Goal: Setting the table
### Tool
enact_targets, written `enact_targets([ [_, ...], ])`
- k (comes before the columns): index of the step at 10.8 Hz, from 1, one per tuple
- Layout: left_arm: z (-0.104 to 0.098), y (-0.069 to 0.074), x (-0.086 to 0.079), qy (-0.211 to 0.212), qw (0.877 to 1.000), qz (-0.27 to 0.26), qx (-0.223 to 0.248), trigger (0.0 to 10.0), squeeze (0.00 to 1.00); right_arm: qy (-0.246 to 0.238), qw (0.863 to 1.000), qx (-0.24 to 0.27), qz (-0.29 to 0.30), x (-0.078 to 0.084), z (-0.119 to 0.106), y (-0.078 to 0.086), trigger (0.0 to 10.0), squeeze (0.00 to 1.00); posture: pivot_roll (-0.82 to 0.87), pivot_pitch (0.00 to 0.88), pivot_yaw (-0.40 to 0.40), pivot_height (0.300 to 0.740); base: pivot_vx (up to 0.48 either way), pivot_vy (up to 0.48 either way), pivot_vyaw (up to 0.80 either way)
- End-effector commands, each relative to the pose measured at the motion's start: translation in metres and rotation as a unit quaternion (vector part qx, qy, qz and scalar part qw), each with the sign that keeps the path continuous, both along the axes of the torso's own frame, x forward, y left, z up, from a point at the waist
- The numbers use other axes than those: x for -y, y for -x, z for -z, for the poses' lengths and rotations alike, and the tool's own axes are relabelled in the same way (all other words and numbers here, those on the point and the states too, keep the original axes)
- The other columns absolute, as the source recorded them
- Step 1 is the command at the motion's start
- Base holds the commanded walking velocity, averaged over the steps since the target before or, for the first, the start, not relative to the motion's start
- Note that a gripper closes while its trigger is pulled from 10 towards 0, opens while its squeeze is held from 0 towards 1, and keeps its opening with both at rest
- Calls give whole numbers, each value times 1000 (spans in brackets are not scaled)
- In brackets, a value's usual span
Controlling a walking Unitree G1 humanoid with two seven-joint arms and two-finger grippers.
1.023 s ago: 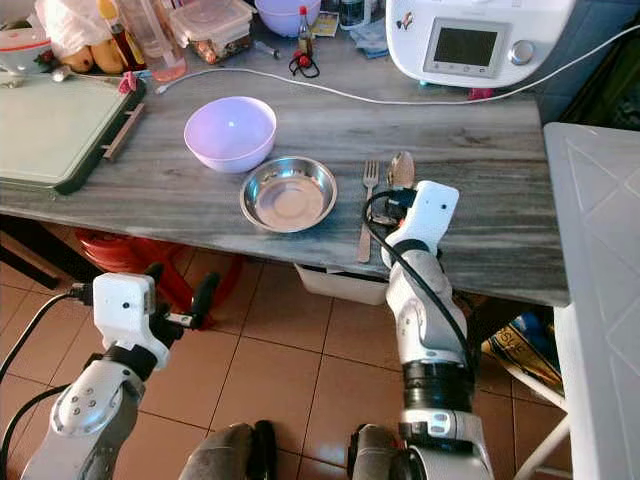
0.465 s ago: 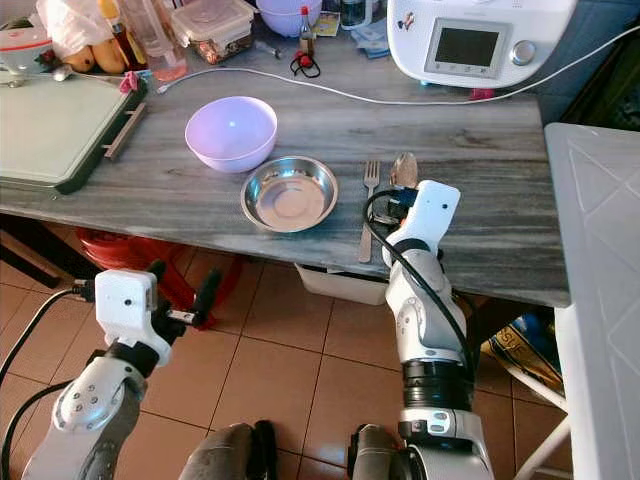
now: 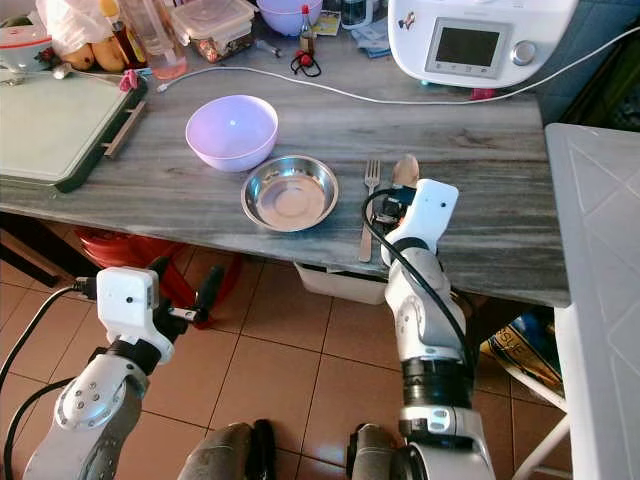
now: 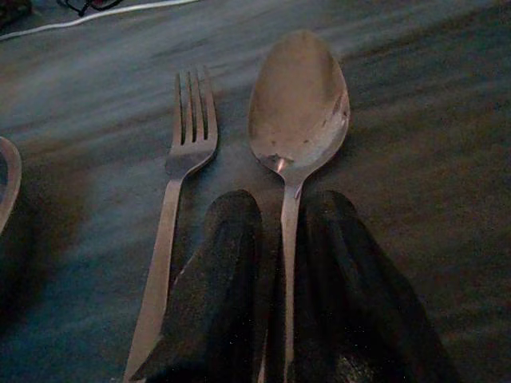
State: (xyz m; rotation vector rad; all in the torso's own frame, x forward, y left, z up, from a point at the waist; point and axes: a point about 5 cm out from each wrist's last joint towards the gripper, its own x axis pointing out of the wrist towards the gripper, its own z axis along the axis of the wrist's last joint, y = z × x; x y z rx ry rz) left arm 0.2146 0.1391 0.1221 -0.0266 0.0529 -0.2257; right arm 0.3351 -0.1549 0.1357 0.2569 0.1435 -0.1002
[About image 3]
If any steel fork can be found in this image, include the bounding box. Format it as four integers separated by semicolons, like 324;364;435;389
359;160;381;264

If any red plastic bucket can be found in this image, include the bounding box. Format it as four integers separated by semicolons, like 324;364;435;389
75;226;241;291

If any white plastic tub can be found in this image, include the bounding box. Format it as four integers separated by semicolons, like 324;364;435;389
295;262;386;306

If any stainless steel bowl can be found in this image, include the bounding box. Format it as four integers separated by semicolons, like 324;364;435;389
241;155;341;233

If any lilac plastic bowl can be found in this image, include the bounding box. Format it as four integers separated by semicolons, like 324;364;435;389
256;0;326;37
185;95;279;173

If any grey left robot leg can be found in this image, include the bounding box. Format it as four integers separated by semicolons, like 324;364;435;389
180;422;276;480

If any grey robot leg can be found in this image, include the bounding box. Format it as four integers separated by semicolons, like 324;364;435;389
345;424;411;480
180;422;276;480

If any pale blue packet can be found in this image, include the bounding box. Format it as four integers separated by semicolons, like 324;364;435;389
350;18;391;56

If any pale green cutting board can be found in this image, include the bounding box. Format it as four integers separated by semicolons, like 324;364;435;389
0;68;151;194

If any white kitchen machine with screen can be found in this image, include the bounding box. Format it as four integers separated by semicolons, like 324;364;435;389
388;0;579;89

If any small dark sauce bottle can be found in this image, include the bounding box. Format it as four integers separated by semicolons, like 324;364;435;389
298;5;316;56

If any yellow card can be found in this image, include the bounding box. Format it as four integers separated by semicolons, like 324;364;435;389
310;10;343;37

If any yellow and blue package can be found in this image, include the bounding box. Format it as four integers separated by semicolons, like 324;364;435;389
480;315;566;391

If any dark glass jar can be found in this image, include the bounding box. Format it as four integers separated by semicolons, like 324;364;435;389
338;0;376;29

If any white plastic side table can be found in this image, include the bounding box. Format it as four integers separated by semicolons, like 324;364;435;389
545;122;640;480

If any yellow brown fruit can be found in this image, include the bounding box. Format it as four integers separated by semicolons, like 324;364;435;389
60;38;126;73

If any clear pink bottle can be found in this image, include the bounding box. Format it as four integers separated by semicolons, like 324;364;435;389
135;0;189;81

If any grey right robot leg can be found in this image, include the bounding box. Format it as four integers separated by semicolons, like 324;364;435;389
345;424;411;480

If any dark bottle with yellow cap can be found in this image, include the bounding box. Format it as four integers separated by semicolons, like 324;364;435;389
100;0;146;69

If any clear plastic food container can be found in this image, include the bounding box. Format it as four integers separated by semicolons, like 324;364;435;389
170;0;254;63

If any white and orange kitchen appliance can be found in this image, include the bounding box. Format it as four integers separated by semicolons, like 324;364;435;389
0;25;54;73

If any white plastic bag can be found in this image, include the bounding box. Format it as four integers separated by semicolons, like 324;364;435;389
35;0;111;51

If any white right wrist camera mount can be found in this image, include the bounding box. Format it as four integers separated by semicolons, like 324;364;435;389
382;179;459;266

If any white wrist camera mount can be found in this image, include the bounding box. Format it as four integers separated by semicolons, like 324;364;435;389
382;179;459;266
96;268;171;351

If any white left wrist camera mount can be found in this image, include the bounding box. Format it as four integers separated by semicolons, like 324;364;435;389
96;268;171;351

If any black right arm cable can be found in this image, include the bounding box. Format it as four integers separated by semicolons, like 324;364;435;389
362;188;476;376

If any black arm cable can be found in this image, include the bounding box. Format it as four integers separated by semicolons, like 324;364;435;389
0;283;101;381
5;378;76;480
362;188;476;376

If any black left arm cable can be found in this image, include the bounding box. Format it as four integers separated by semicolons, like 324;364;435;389
5;378;76;480
0;283;101;381

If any black ring with red tag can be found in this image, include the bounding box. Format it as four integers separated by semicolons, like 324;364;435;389
290;50;321;79

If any white power cable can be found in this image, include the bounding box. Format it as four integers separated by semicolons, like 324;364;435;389
155;22;640;106

